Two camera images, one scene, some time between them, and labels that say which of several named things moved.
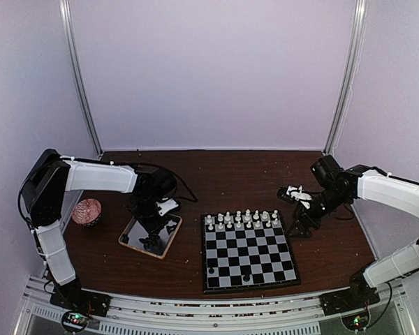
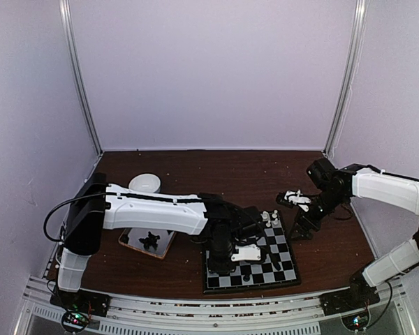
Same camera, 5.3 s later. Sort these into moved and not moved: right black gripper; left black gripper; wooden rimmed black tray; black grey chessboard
Moved: left black gripper
Not moved: right black gripper; black grey chessboard; wooden rimmed black tray
